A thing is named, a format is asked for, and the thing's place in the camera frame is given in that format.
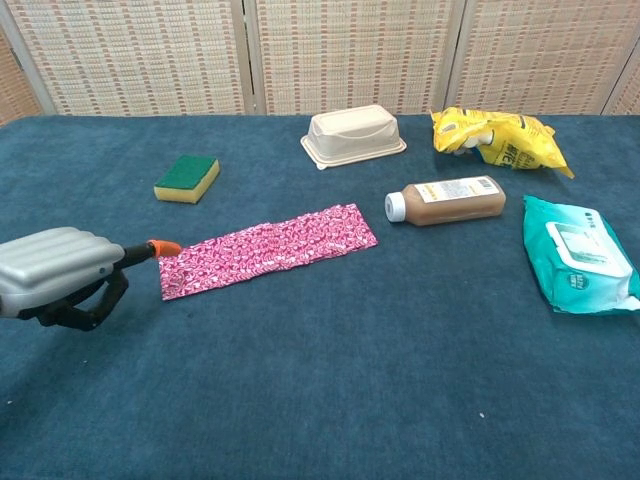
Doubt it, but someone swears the yellow snack bag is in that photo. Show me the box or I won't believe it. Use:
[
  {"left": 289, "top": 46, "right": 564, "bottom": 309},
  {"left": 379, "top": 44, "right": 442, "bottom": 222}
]
[{"left": 430, "top": 106, "right": 576, "bottom": 180}]

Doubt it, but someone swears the blue table cloth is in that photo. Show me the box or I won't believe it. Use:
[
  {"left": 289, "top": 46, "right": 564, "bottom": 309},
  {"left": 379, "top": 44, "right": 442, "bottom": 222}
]
[{"left": 0, "top": 114, "right": 640, "bottom": 480}]

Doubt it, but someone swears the yellow green sponge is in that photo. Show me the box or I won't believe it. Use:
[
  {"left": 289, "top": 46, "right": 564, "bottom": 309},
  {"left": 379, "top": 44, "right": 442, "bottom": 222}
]
[{"left": 153, "top": 154, "right": 222, "bottom": 205}]

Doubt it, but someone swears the pink patterned cloth strip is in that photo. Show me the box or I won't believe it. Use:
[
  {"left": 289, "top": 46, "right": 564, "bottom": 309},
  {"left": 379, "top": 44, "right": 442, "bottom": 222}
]
[{"left": 157, "top": 202, "right": 380, "bottom": 302}]

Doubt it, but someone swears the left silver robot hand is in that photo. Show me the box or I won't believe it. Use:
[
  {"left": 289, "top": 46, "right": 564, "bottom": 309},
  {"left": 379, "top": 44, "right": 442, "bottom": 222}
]
[{"left": 0, "top": 226, "right": 184, "bottom": 333}]

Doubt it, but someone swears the teal wet wipes pack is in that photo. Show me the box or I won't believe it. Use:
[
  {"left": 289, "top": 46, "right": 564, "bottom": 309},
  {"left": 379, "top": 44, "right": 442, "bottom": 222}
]
[{"left": 522, "top": 194, "right": 640, "bottom": 316}]

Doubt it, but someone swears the woven folding screen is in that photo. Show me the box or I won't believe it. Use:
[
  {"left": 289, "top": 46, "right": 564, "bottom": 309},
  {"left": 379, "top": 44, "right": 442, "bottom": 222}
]
[{"left": 0, "top": 0, "right": 640, "bottom": 128}]

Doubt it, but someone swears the beige plastic food container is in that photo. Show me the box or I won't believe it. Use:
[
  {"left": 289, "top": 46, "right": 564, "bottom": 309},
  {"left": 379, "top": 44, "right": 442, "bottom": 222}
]
[{"left": 299, "top": 103, "right": 409, "bottom": 171}]

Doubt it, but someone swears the brown drink bottle white cap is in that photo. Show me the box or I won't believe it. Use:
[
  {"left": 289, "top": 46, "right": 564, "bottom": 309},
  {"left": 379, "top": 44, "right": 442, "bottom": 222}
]
[{"left": 383, "top": 174, "right": 508, "bottom": 228}]

